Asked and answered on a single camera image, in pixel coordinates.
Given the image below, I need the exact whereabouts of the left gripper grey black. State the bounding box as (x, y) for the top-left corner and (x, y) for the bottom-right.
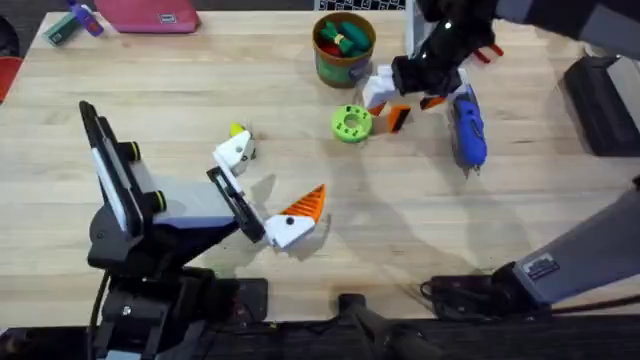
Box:
(87, 129), (328, 278)

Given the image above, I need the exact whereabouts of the blue electric screwdriver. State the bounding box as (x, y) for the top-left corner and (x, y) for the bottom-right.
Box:
(446, 83), (489, 177)

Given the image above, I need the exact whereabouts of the orange ribbed wedge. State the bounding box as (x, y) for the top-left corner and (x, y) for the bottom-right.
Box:
(386, 103), (413, 134)

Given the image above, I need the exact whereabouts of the green disc with holes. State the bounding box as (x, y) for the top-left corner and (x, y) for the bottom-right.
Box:
(330, 103), (374, 144)

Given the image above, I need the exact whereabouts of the right wrist upright plate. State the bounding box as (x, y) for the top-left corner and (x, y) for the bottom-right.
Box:
(405, 0), (427, 57)

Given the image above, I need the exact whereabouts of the brown tub with toys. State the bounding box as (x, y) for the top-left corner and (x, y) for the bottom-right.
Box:
(311, 10), (378, 90)

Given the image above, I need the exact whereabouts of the keyboard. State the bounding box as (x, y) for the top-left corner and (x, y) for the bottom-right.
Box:
(313, 0), (407, 12)

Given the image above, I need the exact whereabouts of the left wrist upright black plate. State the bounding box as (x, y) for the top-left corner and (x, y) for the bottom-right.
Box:
(78, 99), (147, 239)

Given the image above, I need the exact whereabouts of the black box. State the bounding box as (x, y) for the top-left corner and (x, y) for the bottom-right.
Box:
(562, 53), (640, 158)

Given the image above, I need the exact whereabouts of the pink soft bag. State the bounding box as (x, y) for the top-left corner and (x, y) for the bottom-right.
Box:
(93, 0), (202, 35)

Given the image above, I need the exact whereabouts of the purple bottle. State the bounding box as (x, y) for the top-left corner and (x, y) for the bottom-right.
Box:
(66, 0), (105, 38)

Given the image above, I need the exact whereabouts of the green small box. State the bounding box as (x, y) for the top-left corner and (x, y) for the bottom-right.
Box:
(41, 11), (82, 47)

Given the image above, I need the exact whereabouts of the red object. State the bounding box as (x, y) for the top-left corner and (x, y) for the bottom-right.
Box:
(0, 55), (25, 104)

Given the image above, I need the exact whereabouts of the red-handled tool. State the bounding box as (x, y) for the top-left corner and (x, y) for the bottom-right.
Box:
(471, 42), (506, 65)

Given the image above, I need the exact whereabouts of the black rail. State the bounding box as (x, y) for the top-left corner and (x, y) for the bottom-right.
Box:
(0, 317), (640, 360)

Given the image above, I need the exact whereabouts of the black mount post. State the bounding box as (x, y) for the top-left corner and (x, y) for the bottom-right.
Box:
(337, 292), (446, 360)

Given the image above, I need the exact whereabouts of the black cable bundle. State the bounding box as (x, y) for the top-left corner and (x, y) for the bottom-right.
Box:
(418, 274), (506, 321)

